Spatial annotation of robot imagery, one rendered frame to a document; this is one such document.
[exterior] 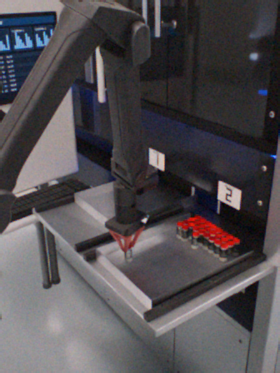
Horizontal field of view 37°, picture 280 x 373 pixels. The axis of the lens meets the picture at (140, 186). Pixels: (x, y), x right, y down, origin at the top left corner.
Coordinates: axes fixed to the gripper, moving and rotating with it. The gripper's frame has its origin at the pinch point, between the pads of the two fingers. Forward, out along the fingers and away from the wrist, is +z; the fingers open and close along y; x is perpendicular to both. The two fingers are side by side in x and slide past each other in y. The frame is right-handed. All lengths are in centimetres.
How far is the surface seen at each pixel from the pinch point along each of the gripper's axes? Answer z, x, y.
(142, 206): 6.3, 16.7, 26.5
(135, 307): 3.8, -13.5, -13.0
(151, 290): 3.9, -12.9, -6.2
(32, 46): -41, 72, 31
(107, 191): 6.6, 33.5, 26.8
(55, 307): 96, 83, 29
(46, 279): 71, 80, 24
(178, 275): 4.4, -14.6, 3.2
